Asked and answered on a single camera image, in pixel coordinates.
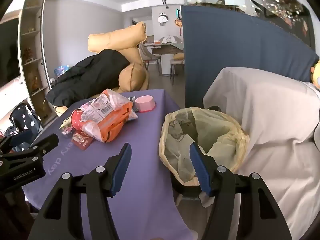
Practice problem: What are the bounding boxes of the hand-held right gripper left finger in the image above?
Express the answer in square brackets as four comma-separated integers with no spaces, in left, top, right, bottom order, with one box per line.
[31,142,132,240]

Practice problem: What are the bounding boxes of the grey dining chair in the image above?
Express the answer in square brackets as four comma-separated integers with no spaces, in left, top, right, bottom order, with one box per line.
[139,44,162,72]

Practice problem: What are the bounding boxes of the white shelf unit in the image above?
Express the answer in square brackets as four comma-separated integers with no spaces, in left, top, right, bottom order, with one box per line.
[19,0,58,128]

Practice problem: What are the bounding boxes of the round tan cushion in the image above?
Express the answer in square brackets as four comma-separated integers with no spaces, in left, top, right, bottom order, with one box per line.
[118,62,148,93]

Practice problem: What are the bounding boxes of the yellowish plastic bag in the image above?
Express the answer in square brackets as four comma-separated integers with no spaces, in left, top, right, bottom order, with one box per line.
[159,106,250,202]

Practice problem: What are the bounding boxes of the grey chair with tan cushion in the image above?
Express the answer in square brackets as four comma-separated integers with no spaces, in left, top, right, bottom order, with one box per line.
[170,52,185,85]

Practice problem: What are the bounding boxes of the yellow duck plush toy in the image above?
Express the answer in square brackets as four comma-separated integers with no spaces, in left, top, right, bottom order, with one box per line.
[310,60,320,89]

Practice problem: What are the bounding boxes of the small red sauce packet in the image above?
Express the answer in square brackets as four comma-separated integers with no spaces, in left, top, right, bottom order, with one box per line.
[72,132,93,151]

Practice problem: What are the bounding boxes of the panda wall clock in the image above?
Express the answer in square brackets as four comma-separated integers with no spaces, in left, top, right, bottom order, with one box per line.
[157,11,168,27]

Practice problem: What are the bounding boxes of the purple tablecloth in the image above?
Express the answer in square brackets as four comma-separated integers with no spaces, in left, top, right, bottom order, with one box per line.
[21,89,200,240]

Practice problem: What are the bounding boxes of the white mesh food cover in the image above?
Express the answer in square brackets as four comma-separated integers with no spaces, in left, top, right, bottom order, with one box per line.
[160,35,181,45]

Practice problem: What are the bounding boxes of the flat tan cushion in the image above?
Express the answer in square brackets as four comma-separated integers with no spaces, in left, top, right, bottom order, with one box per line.
[117,47,144,65]

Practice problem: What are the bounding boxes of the dining table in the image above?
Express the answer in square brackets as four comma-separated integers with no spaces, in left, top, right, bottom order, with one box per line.
[143,41,184,75]

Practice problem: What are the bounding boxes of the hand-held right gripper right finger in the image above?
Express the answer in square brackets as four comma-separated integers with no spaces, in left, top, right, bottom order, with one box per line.
[189,142,293,240]

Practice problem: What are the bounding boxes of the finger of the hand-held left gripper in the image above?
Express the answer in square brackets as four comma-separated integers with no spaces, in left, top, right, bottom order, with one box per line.
[0,129,33,155]
[24,133,60,162]

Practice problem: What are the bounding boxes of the pink hexagonal box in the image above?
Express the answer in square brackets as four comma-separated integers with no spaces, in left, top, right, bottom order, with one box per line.
[134,95,157,113]

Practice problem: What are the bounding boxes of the orange and clear snack bag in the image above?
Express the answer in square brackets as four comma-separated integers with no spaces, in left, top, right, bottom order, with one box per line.
[80,88,139,143]

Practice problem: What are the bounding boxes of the round red wall ornament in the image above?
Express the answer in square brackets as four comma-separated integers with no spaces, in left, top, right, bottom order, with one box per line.
[175,17,184,37]

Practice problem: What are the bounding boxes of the black polka dot bag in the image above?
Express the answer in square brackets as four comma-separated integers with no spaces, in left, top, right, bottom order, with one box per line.
[4,102,42,153]

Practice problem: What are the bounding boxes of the colourful toy packet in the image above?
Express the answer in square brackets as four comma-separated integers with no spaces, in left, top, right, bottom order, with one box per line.
[54,64,71,78]

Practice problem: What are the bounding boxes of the black jacket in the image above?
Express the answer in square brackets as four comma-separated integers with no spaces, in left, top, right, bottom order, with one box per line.
[46,49,130,108]

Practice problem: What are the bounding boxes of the red dotted snack packet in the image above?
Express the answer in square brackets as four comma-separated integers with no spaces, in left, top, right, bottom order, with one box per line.
[71,109,88,132]

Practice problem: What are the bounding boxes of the long tan cushion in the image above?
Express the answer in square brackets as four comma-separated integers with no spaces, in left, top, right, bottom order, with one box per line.
[88,21,147,54]

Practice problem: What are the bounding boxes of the dark television screen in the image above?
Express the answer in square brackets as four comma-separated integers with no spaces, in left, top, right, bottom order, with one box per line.
[0,17,21,88]

